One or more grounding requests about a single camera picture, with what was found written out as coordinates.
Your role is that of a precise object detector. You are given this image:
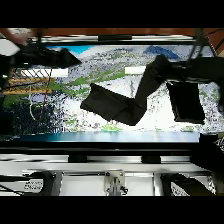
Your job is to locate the black garment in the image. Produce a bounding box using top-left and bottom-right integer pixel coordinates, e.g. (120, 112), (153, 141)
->
(79, 54), (175, 127)
(165, 80), (206, 125)

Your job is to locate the silver frame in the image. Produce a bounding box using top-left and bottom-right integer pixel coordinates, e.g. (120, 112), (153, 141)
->
(0, 152), (224, 197)

